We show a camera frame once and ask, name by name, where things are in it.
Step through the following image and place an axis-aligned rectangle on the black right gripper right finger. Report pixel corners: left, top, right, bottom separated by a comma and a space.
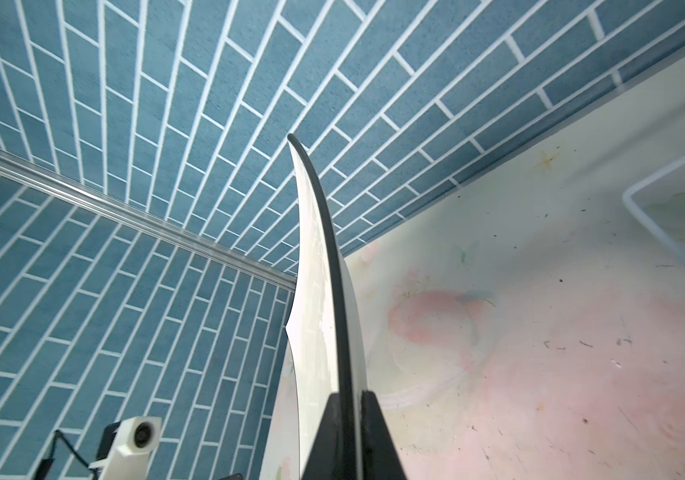
361, 391, 406, 480

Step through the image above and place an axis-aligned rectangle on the white square plate black rim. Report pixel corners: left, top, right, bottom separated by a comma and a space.
258, 134, 365, 479

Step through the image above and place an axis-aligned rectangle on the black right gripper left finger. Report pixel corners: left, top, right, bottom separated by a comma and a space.
302, 393, 356, 480

